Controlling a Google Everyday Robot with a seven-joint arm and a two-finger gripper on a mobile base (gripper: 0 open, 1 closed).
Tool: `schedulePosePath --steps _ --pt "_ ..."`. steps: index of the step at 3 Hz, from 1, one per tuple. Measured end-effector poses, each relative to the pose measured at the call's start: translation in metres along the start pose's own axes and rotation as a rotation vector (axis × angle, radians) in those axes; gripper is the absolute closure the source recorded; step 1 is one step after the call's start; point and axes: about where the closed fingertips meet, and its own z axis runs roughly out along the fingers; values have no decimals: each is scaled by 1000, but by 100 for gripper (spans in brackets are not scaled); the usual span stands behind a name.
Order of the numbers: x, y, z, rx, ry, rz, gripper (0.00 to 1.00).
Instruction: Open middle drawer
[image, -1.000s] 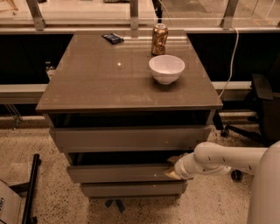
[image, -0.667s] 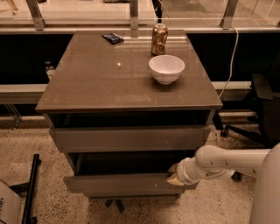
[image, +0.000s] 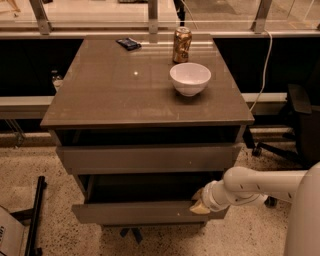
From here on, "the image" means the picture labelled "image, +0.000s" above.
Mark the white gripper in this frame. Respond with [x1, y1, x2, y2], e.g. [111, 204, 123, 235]
[190, 180, 230, 215]

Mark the grey drawer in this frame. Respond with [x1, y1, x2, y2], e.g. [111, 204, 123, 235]
[56, 144, 241, 175]
[72, 171, 226, 226]

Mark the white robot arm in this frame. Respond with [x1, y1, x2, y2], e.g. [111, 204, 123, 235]
[190, 163, 320, 256]

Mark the grey top drawer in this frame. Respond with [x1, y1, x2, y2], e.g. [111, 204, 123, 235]
[56, 144, 241, 175]

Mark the grey drawer cabinet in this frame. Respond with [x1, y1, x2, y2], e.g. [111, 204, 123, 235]
[40, 34, 256, 229]

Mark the black office chair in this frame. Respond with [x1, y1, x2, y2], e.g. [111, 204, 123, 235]
[251, 66, 320, 208]

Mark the white bowl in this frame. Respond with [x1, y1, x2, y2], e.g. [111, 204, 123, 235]
[169, 63, 211, 97]

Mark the gold soda can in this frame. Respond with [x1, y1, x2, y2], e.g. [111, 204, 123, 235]
[173, 26, 192, 63]

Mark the black metal stand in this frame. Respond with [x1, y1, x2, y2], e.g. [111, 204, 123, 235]
[11, 176, 47, 256]

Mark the dark blue snack packet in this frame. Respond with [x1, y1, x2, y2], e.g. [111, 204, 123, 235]
[117, 37, 141, 51]

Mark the white box with label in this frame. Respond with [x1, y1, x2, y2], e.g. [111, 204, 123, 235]
[0, 207, 24, 256]

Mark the white cable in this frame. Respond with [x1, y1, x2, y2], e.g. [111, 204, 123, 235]
[249, 29, 274, 113]

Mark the metal railing post right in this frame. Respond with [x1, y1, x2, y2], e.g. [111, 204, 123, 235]
[251, 0, 272, 34]

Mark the metal railing post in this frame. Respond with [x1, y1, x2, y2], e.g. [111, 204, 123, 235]
[148, 0, 158, 34]
[29, 0, 52, 35]
[251, 0, 272, 34]

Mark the metal railing post middle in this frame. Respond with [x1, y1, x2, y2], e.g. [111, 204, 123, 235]
[148, 0, 158, 34]

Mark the metal railing post left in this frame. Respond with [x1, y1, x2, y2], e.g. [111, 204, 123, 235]
[29, 0, 52, 35]

